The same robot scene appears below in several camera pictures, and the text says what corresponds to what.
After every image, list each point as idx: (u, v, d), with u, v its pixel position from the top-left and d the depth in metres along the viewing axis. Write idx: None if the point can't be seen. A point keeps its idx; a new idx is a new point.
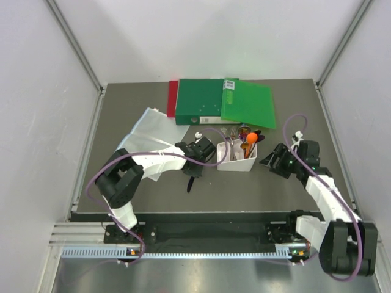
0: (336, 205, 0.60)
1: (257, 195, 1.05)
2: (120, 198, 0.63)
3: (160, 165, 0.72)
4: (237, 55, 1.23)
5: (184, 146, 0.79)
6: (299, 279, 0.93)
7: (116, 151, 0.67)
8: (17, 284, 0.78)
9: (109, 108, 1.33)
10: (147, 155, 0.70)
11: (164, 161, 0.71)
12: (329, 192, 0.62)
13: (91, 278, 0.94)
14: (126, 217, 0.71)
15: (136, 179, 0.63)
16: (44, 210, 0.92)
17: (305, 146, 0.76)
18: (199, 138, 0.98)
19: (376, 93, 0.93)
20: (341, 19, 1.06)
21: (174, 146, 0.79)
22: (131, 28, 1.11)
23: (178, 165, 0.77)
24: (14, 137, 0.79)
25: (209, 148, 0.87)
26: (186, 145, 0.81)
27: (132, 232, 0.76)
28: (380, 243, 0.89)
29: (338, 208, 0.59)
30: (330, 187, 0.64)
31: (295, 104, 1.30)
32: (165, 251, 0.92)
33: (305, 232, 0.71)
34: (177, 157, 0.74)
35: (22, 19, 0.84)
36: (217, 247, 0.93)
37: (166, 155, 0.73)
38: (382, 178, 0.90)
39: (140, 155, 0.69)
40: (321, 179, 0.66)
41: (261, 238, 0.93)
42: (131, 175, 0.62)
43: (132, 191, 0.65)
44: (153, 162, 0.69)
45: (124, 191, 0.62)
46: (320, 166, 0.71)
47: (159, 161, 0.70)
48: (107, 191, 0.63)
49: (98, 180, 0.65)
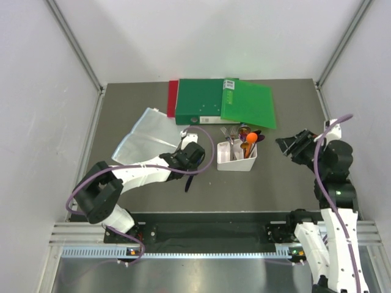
0: (347, 266, 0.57)
1: (258, 195, 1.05)
2: (99, 212, 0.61)
3: (143, 177, 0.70)
4: (237, 55, 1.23)
5: (168, 157, 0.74)
6: (299, 279, 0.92)
7: (95, 165, 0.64)
8: (18, 283, 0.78)
9: (109, 108, 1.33)
10: (128, 168, 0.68)
11: (146, 174, 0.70)
12: (345, 246, 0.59)
13: (90, 279, 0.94)
14: (120, 222, 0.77)
15: (115, 193, 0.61)
16: (44, 210, 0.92)
17: (335, 159, 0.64)
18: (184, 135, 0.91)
19: (376, 93, 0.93)
20: (341, 19, 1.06)
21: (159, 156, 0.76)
22: (131, 27, 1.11)
23: (164, 176, 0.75)
24: (14, 137, 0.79)
25: (198, 153, 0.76)
26: (171, 155, 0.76)
27: (126, 235, 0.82)
28: (380, 243, 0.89)
29: (347, 271, 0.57)
30: (349, 239, 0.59)
31: (295, 104, 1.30)
32: (165, 251, 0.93)
33: (300, 240, 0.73)
34: (160, 169, 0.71)
35: (23, 19, 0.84)
36: (217, 247, 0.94)
37: (149, 168, 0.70)
38: (382, 177, 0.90)
39: (120, 168, 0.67)
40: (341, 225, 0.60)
41: (261, 238, 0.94)
42: (110, 189, 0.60)
43: (113, 205, 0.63)
44: (133, 176, 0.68)
45: (102, 206, 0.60)
46: (346, 193, 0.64)
47: (139, 175, 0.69)
48: (86, 206, 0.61)
49: (76, 195, 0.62)
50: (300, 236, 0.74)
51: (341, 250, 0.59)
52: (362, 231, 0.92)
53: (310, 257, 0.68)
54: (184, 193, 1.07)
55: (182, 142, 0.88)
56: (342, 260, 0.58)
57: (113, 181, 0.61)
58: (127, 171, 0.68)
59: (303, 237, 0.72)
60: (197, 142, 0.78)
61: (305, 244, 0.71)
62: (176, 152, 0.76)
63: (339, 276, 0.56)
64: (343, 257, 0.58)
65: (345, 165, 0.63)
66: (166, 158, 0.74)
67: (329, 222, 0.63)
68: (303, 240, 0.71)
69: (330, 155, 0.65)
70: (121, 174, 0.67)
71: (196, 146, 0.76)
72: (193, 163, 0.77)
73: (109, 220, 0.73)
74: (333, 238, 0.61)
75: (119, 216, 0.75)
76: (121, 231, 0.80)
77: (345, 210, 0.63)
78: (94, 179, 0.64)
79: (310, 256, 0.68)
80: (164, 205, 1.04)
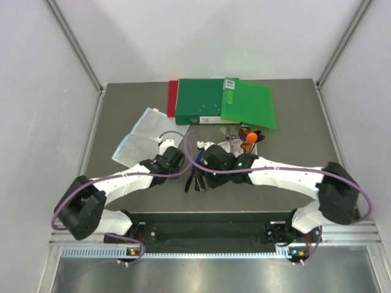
0: (298, 176, 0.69)
1: (258, 195, 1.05)
2: (84, 227, 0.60)
3: (125, 187, 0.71)
4: (237, 55, 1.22)
5: (149, 163, 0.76)
6: (299, 278, 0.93)
7: (76, 180, 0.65)
8: (17, 283, 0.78)
9: (109, 108, 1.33)
10: (109, 179, 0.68)
11: (129, 181, 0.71)
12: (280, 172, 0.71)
13: (90, 279, 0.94)
14: (116, 226, 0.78)
15: (99, 207, 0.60)
16: (44, 210, 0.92)
17: (213, 157, 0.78)
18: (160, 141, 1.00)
19: (376, 93, 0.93)
20: (341, 19, 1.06)
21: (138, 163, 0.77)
22: (131, 27, 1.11)
23: (145, 182, 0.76)
24: (14, 137, 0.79)
25: (178, 156, 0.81)
26: (152, 160, 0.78)
27: (126, 237, 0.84)
28: (380, 243, 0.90)
29: (302, 177, 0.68)
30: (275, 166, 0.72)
31: (296, 104, 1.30)
32: (165, 251, 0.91)
33: (304, 226, 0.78)
34: (142, 176, 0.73)
35: (22, 19, 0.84)
36: (217, 247, 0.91)
37: (131, 176, 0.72)
38: (382, 177, 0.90)
39: (101, 180, 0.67)
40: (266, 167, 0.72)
41: (261, 238, 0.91)
42: (93, 202, 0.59)
43: (98, 218, 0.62)
44: (116, 185, 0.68)
45: (87, 220, 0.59)
46: (245, 160, 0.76)
47: (122, 184, 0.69)
48: (71, 222, 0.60)
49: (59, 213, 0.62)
50: (299, 224, 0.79)
51: (286, 175, 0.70)
52: (361, 231, 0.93)
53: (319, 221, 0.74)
54: (184, 193, 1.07)
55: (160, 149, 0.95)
56: (292, 177, 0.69)
57: (95, 194, 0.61)
58: (109, 181, 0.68)
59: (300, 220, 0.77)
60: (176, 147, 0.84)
61: (308, 223, 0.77)
62: (156, 157, 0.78)
63: (303, 182, 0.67)
64: (291, 175, 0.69)
65: (222, 152, 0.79)
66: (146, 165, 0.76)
67: (261, 177, 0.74)
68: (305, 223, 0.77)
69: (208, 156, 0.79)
70: (102, 185, 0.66)
71: (176, 150, 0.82)
72: (173, 166, 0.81)
73: (102, 227, 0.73)
74: (275, 178, 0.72)
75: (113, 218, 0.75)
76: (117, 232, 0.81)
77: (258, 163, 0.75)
78: (75, 195, 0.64)
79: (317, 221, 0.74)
80: (164, 204, 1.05)
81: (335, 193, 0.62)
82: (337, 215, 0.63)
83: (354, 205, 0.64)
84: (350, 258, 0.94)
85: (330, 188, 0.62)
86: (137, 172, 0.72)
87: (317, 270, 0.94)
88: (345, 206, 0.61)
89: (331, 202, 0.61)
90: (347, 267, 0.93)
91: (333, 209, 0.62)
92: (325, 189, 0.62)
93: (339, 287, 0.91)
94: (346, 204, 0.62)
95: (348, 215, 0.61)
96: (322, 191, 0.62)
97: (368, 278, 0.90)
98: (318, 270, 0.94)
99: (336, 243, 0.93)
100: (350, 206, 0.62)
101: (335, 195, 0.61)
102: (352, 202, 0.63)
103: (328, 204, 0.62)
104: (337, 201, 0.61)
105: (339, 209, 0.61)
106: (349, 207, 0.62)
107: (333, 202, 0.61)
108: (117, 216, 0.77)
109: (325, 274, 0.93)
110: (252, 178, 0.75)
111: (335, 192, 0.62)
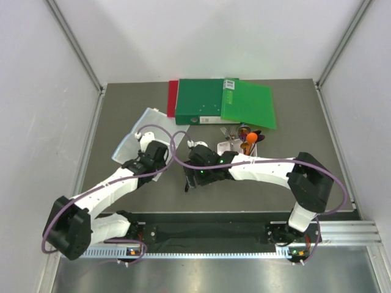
0: (272, 168, 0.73)
1: (258, 195, 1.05)
2: (76, 246, 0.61)
3: (109, 196, 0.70)
4: (237, 55, 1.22)
5: (131, 164, 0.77)
6: (299, 278, 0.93)
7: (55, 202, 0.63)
8: (17, 283, 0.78)
9: (109, 108, 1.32)
10: (91, 193, 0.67)
11: (113, 190, 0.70)
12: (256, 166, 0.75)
13: (90, 279, 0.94)
14: (113, 231, 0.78)
15: (84, 225, 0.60)
16: (44, 210, 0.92)
17: (197, 155, 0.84)
18: (140, 137, 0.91)
19: (376, 93, 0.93)
20: (341, 19, 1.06)
21: (121, 168, 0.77)
22: (131, 27, 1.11)
23: (131, 185, 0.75)
24: (14, 137, 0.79)
25: (160, 150, 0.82)
26: (134, 161, 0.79)
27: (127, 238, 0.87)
28: (380, 243, 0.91)
29: (275, 168, 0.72)
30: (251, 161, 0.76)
31: (296, 104, 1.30)
32: (165, 251, 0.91)
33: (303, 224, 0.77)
34: (126, 180, 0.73)
35: (22, 19, 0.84)
36: (217, 247, 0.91)
37: (112, 184, 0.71)
38: (382, 177, 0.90)
39: (82, 198, 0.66)
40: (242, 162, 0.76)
41: (261, 238, 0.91)
42: (77, 223, 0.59)
43: (88, 234, 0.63)
44: (99, 199, 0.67)
45: (76, 240, 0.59)
46: (226, 157, 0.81)
47: (105, 195, 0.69)
48: (62, 244, 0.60)
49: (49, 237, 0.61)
50: (297, 224, 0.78)
51: (261, 168, 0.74)
52: (361, 231, 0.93)
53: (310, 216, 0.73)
54: (184, 193, 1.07)
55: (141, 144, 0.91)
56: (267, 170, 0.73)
57: (77, 213, 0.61)
58: (90, 196, 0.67)
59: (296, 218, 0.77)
60: (158, 141, 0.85)
61: (304, 221, 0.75)
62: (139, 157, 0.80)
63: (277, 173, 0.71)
64: (266, 167, 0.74)
65: (204, 151, 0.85)
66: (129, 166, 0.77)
67: (240, 172, 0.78)
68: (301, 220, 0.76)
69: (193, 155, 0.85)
70: (85, 202, 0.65)
71: (157, 144, 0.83)
72: (158, 161, 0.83)
73: (99, 238, 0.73)
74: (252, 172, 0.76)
75: (107, 226, 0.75)
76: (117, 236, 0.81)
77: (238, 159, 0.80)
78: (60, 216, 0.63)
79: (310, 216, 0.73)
80: (164, 205, 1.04)
81: (304, 180, 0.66)
82: (311, 204, 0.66)
83: (328, 191, 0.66)
84: (350, 258, 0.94)
85: (299, 177, 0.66)
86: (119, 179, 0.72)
87: (317, 270, 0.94)
88: (316, 193, 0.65)
89: (301, 191, 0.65)
90: (347, 267, 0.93)
91: (304, 196, 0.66)
92: (294, 179, 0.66)
93: (338, 287, 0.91)
94: (317, 191, 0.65)
95: (321, 202, 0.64)
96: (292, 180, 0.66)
97: (368, 278, 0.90)
98: (317, 270, 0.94)
99: (336, 242, 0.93)
100: (323, 193, 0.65)
101: (304, 184, 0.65)
102: (325, 190, 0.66)
103: (300, 193, 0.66)
104: (306, 188, 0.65)
105: (310, 196, 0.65)
106: (321, 195, 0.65)
107: (303, 190, 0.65)
108: (110, 223, 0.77)
109: (325, 274, 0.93)
110: (233, 174, 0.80)
111: (305, 180, 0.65)
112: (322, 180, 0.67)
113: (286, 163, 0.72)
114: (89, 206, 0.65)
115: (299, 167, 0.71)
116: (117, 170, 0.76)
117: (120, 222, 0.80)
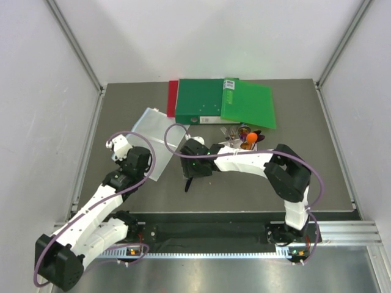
0: (252, 159, 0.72)
1: (258, 195, 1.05)
2: (70, 279, 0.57)
3: (93, 223, 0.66)
4: (237, 55, 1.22)
5: (112, 181, 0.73)
6: (299, 278, 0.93)
7: (37, 242, 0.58)
8: (16, 283, 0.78)
9: (109, 108, 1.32)
10: (72, 225, 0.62)
11: (95, 215, 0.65)
12: (237, 156, 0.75)
13: (90, 279, 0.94)
14: (110, 240, 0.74)
15: (73, 259, 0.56)
16: (44, 210, 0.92)
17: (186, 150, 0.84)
18: (111, 145, 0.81)
19: (376, 93, 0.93)
20: (341, 18, 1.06)
21: (101, 186, 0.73)
22: (131, 27, 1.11)
23: (115, 201, 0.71)
24: (14, 137, 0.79)
25: (142, 157, 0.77)
26: (114, 175, 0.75)
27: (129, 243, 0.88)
28: (380, 243, 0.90)
29: (255, 159, 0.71)
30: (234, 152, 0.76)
31: (296, 104, 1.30)
32: (165, 251, 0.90)
33: (299, 221, 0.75)
34: (108, 201, 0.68)
35: (22, 19, 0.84)
36: (217, 247, 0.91)
37: (93, 209, 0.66)
38: (382, 177, 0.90)
39: (63, 232, 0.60)
40: (226, 154, 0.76)
41: (261, 238, 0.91)
42: (63, 260, 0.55)
43: (80, 264, 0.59)
44: (81, 229, 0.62)
45: (68, 274, 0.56)
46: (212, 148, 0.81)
47: (88, 222, 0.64)
48: (55, 280, 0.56)
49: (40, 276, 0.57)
50: (294, 222, 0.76)
51: (242, 159, 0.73)
52: (361, 231, 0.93)
53: (303, 209, 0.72)
54: (184, 193, 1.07)
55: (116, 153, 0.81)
56: (247, 160, 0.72)
57: (62, 251, 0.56)
58: (72, 229, 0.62)
59: (290, 215, 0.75)
60: (138, 148, 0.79)
61: (298, 217, 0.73)
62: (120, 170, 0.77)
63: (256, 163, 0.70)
64: (246, 158, 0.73)
65: (193, 144, 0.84)
66: (111, 182, 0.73)
67: (222, 162, 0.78)
68: (295, 217, 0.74)
69: (184, 151, 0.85)
70: (66, 237, 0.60)
71: (137, 151, 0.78)
72: (142, 167, 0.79)
73: (96, 251, 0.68)
74: (233, 162, 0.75)
75: (102, 240, 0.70)
76: (118, 239, 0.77)
77: (224, 150, 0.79)
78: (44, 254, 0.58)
79: (303, 210, 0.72)
80: (164, 205, 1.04)
81: (280, 171, 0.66)
82: (287, 193, 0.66)
83: (305, 182, 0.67)
84: (350, 258, 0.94)
85: (275, 166, 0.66)
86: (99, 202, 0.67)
87: (317, 270, 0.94)
88: (291, 182, 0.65)
89: (277, 180, 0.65)
90: (347, 267, 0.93)
91: (280, 186, 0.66)
92: (270, 168, 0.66)
93: (338, 287, 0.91)
94: (294, 182, 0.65)
95: (296, 191, 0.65)
96: (269, 170, 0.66)
97: (368, 278, 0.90)
98: (317, 270, 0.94)
99: (336, 242, 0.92)
100: (299, 183, 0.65)
101: (280, 173, 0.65)
102: (302, 179, 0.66)
103: (276, 182, 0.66)
104: (282, 178, 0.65)
105: (285, 185, 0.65)
106: (297, 185, 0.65)
107: (279, 180, 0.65)
108: (105, 236, 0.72)
109: (325, 274, 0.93)
110: (219, 165, 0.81)
111: (281, 171, 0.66)
112: (299, 171, 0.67)
113: (266, 154, 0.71)
114: (73, 240, 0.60)
115: (278, 159, 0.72)
116: (98, 189, 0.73)
117: (116, 231, 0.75)
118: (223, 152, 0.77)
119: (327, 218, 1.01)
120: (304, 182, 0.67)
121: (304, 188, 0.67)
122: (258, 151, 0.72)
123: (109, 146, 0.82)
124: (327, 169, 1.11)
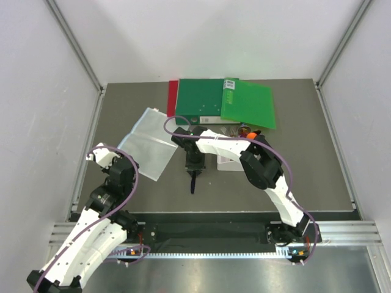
0: (231, 144, 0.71)
1: (258, 195, 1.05)
2: None
3: (82, 251, 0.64)
4: (237, 55, 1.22)
5: (95, 202, 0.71)
6: (298, 278, 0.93)
7: (28, 279, 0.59)
8: (16, 282, 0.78)
9: (109, 108, 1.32)
10: (58, 259, 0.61)
11: (81, 245, 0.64)
12: (217, 141, 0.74)
13: (90, 279, 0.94)
14: (110, 249, 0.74)
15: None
16: (44, 209, 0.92)
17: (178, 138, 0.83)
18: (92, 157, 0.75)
19: (376, 93, 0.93)
20: (341, 19, 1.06)
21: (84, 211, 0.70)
22: (131, 28, 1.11)
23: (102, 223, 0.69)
24: (15, 137, 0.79)
25: (123, 173, 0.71)
26: (97, 196, 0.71)
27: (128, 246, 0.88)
28: (380, 243, 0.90)
29: (233, 146, 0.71)
30: (215, 137, 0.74)
31: (296, 104, 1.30)
32: (165, 251, 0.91)
33: (289, 215, 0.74)
34: (93, 228, 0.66)
35: (22, 18, 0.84)
36: (217, 247, 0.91)
37: (78, 239, 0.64)
38: (382, 177, 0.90)
39: (51, 268, 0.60)
40: (208, 137, 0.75)
41: (261, 238, 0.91)
42: None
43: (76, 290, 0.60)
44: (68, 262, 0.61)
45: None
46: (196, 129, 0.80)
47: (74, 254, 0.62)
48: None
49: None
50: (286, 217, 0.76)
51: (222, 144, 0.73)
52: (361, 231, 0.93)
53: (286, 199, 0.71)
54: (184, 194, 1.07)
55: (100, 163, 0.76)
56: (226, 145, 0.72)
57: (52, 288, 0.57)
58: (59, 262, 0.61)
59: (281, 210, 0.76)
60: (119, 162, 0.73)
61: (285, 210, 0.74)
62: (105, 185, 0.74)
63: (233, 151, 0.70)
64: (225, 143, 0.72)
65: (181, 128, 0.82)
66: (95, 203, 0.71)
67: (203, 145, 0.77)
68: (285, 210, 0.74)
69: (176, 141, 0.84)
70: (55, 273, 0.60)
71: (120, 166, 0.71)
72: (126, 180, 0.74)
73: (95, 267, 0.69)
74: (212, 146, 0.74)
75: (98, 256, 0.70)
76: (118, 244, 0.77)
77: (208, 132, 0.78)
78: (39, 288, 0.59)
79: (285, 200, 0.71)
80: (163, 205, 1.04)
81: (254, 159, 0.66)
82: (256, 180, 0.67)
83: (275, 173, 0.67)
84: (350, 258, 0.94)
85: (250, 155, 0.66)
86: (84, 231, 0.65)
87: (317, 269, 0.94)
88: (261, 171, 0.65)
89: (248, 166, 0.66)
90: (347, 267, 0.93)
91: (252, 173, 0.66)
92: (246, 155, 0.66)
93: (339, 287, 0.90)
94: (264, 170, 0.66)
95: (265, 180, 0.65)
96: (243, 157, 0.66)
97: (368, 278, 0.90)
98: (317, 270, 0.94)
99: (336, 242, 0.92)
100: (269, 173, 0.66)
101: (253, 162, 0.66)
102: (272, 168, 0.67)
103: (248, 169, 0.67)
104: (254, 166, 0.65)
105: (255, 173, 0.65)
106: (267, 174, 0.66)
107: (251, 167, 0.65)
108: (101, 249, 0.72)
109: (325, 274, 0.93)
110: (198, 148, 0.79)
111: (254, 159, 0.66)
112: (272, 162, 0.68)
113: (244, 142, 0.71)
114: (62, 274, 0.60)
115: (254, 148, 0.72)
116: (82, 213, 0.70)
117: (113, 240, 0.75)
118: (206, 135, 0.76)
119: (327, 218, 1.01)
120: (275, 171, 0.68)
121: (274, 177, 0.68)
122: (238, 138, 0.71)
123: (90, 157, 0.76)
124: (327, 168, 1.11)
